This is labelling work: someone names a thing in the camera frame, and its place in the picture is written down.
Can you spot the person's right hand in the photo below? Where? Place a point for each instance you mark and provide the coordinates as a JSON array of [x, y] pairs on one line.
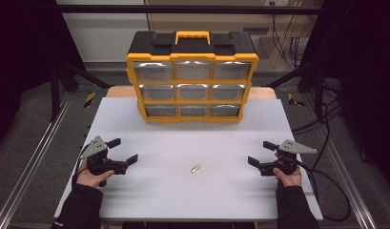
[[290, 180]]

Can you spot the person's left hand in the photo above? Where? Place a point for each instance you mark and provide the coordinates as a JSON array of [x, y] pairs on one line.
[[91, 180]]

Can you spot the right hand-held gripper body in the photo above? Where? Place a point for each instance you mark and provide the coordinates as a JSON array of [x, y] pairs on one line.
[[284, 163]]

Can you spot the wooden table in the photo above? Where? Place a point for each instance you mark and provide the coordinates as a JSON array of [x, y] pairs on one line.
[[119, 92]]

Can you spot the aluminium floor rail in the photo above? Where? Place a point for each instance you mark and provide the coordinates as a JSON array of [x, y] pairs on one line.
[[342, 165], [30, 162]]

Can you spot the black curtain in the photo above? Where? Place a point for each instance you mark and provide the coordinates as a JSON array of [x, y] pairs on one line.
[[367, 79], [21, 47]]

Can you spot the small brass metal part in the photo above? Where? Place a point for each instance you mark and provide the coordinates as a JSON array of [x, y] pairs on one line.
[[195, 168]]

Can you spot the yellow black drawer organizer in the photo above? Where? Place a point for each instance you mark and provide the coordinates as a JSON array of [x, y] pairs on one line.
[[192, 47]]

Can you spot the black metal frame stand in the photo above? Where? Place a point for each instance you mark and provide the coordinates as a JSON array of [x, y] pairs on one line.
[[55, 95], [319, 92]]

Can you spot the black metal crossbar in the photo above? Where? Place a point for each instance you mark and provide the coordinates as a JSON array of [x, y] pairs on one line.
[[183, 9]]

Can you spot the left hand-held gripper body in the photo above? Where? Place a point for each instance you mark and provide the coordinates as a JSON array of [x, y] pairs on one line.
[[98, 160]]

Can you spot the grid of clear drawers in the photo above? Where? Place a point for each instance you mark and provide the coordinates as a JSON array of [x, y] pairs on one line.
[[192, 70]]

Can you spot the yellow black floor tape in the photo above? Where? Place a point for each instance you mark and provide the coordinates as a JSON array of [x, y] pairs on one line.
[[292, 100], [89, 99]]

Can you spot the single clear plastic drawer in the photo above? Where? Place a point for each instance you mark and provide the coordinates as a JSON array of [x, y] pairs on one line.
[[153, 71]]

